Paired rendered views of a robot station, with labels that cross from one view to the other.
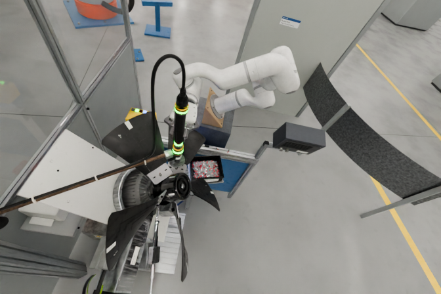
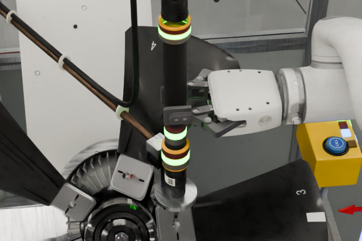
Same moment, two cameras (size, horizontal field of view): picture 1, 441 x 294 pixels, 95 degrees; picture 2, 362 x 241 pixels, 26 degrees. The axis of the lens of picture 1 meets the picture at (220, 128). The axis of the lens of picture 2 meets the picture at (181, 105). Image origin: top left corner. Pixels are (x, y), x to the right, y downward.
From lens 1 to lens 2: 0.86 m
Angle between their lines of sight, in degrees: 59
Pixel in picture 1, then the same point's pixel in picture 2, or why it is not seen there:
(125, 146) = (143, 69)
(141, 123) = (199, 59)
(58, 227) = not seen: hidden behind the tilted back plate
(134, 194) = (88, 173)
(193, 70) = (338, 28)
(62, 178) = (67, 41)
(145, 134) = not seen: hidden behind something
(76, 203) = (40, 87)
